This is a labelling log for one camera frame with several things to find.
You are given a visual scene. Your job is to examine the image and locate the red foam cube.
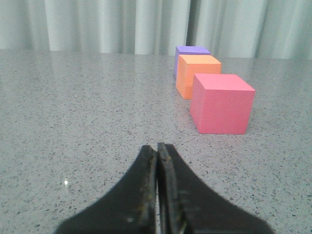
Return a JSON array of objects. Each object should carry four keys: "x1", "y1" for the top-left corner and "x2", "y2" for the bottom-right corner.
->
[{"x1": 190, "y1": 74, "x2": 255, "y2": 134}]

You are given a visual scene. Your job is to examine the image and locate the purple foam cube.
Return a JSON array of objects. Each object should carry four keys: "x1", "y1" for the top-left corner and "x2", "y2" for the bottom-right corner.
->
[{"x1": 174, "y1": 45, "x2": 211, "y2": 78}]

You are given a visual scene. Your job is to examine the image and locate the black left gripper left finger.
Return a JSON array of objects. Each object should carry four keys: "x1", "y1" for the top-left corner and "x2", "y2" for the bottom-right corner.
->
[{"x1": 56, "y1": 145, "x2": 156, "y2": 234}]

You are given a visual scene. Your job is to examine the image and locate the orange foam cube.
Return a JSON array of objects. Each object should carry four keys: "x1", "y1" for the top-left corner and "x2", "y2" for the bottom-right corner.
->
[{"x1": 175, "y1": 55, "x2": 222, "y2": 99}]

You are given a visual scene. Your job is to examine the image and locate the pale green curtain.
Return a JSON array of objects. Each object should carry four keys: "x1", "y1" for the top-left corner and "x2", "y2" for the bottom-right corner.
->
[{"x1": 0, "y1": 0, "x2": 312, "y2": 59}]

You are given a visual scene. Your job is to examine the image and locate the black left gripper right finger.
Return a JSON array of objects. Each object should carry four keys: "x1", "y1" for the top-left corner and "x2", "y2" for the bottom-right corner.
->
[{"x1": 157, "y1": 143, "x2": 273, "y2": 234}]

